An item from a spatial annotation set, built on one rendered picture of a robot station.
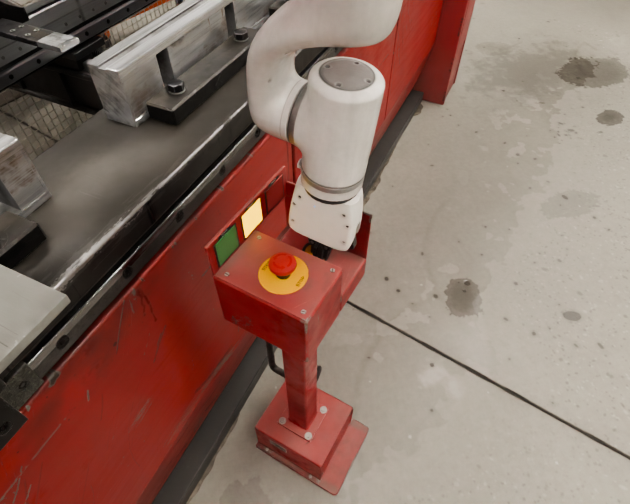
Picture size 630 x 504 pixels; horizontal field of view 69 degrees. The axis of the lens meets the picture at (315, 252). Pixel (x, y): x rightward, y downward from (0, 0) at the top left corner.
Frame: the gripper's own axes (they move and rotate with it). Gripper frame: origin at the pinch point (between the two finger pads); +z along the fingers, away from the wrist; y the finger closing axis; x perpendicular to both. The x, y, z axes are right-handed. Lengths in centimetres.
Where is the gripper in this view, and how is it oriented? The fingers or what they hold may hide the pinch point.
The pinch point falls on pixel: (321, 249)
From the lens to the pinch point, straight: 74.7
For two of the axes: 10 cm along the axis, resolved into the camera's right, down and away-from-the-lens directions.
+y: 8.9, 4.0, -2.1
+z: -0.8, 5.9, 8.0
